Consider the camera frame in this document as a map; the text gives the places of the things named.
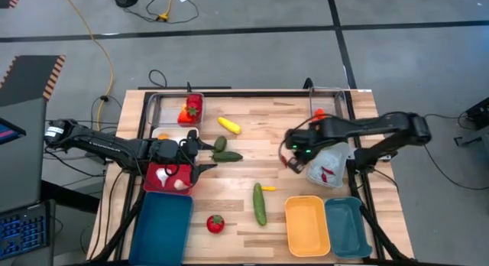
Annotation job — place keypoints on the red plastic bin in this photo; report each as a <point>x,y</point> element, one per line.
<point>153,183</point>

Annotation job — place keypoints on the bright red bell pepper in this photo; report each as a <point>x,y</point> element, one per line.
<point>185,119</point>

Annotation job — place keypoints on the wide clear plastic bin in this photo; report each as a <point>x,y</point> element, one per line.
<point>168,109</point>

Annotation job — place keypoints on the orange carrot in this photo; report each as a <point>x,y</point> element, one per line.
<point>320,113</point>

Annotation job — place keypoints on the dark red bell pepper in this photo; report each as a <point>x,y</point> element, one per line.
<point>194,101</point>

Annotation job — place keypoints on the teal plastic bin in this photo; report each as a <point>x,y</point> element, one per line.
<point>347,228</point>

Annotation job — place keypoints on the narrow clear plastic bin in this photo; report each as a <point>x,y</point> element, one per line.
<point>328,99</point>

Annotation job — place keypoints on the black equipment box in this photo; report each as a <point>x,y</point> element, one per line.
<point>479,114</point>

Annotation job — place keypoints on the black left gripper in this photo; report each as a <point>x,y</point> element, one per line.
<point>168,153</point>

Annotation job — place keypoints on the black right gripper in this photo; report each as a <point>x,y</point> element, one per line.
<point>302,141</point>

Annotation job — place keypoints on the black desk base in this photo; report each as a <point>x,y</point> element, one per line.
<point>68,197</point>

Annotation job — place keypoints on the garlic bulb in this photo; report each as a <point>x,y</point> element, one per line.
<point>181,185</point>

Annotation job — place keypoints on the grey desk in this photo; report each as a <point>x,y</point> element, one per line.
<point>23,170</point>

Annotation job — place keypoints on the small yellow chili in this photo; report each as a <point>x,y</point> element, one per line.
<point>268,188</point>

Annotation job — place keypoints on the red tomato green stem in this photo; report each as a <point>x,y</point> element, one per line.
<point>215,224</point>

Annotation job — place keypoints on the black metal bracket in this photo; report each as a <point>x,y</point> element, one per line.
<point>468,141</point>

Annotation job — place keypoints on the dark green cucumber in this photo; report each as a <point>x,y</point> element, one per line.
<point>259,204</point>

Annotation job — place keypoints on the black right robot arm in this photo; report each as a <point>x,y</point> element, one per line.
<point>363,126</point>

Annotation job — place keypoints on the yellow-orange bell pepper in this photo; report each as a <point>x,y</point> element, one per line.
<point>164,137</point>

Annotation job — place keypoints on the white mushroom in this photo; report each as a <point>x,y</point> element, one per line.
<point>162,177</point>

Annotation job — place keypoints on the orange bell pepper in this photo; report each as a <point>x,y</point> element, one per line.
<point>184,106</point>

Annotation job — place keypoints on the long dark green pepper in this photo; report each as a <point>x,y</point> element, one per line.
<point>227,156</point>

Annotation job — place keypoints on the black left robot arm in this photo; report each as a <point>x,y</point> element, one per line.
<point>107,147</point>

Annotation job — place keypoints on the yellow squash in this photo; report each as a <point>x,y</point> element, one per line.
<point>229,125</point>

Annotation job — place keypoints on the round red pepper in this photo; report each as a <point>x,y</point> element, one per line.
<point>193,112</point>

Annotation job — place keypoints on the small black camera mount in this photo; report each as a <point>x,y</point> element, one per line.
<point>188,86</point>
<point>308,83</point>

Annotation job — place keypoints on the grey plastic bin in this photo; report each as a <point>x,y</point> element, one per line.
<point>338,163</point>

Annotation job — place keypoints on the orange-yellow plastic bin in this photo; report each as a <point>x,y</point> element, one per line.
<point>306,226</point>

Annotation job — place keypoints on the thin black bar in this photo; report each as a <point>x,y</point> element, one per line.
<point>214,88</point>

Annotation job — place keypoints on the short dark green pepper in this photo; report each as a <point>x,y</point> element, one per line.
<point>220,143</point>

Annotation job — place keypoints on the white plastic bin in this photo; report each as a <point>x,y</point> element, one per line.
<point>177,133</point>

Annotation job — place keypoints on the red chili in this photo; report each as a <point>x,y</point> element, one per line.
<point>328,169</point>
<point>284,161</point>

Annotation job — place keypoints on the large blue plastic bin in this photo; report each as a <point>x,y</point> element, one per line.
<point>162,228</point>

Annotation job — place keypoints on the black backlit keyboard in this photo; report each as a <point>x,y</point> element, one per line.
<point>23,231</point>

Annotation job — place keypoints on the black computer monitor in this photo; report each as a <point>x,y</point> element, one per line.
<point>9,132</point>

